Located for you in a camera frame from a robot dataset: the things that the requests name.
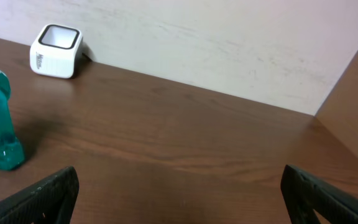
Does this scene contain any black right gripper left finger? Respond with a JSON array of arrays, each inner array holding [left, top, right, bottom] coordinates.
[[0, 166, 79, 223]]

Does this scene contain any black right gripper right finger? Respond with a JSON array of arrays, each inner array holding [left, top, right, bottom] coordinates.
[[280, 165, 358, 224]]

